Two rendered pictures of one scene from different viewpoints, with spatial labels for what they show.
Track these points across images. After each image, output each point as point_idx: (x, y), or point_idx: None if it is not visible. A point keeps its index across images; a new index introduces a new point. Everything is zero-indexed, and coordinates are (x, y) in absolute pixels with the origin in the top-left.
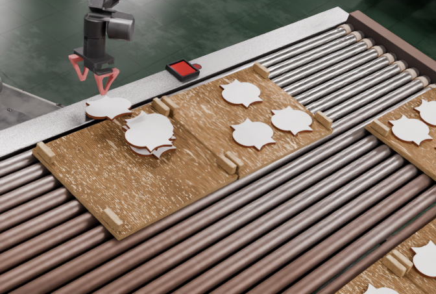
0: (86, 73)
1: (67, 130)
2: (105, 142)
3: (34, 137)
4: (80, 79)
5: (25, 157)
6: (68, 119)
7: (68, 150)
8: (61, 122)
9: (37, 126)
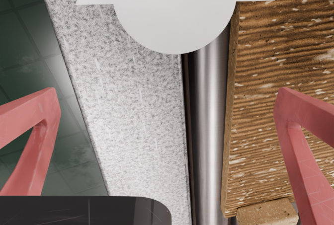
0: (34, 107)
1: (184, 113)
2: (323, 67)
3: (174, 189)
4: (58, 120)
5: (222, 215)
6: (140, 97)
7: (277, 163)
8: (150, 119)
9: (139, 175)
